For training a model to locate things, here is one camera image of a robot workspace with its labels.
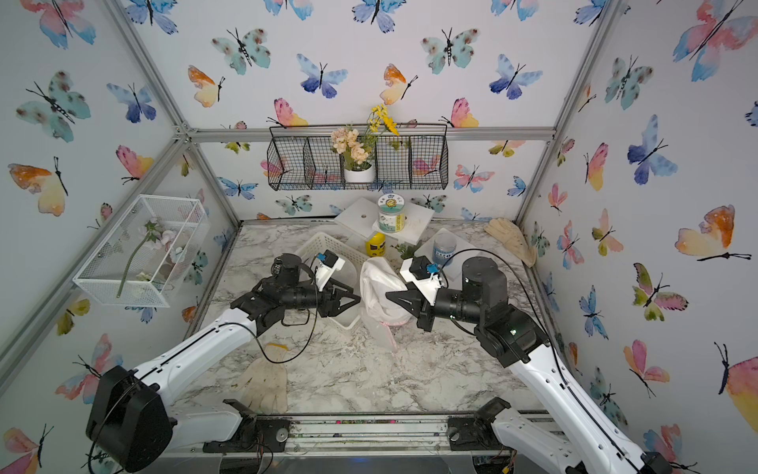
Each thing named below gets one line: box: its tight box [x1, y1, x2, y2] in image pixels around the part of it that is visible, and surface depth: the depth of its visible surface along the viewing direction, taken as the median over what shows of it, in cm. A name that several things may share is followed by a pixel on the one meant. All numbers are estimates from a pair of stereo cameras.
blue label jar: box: [432, 235, 457, 266], surface depth 86 cm
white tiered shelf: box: [333, 197, 480, 282], surface depth 93 cm
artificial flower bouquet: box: [330, 103, 400, 171], surface depth 84 cm
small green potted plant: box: [389, 239, 423, 260], surface depth 100 cm
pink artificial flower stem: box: [116, 219, 163, 300], surface depth 75 cm
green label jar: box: [377, 192, 406, 234], surface depth 85 cm
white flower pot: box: [343, 163, 377, 183], surface depth 93 cm
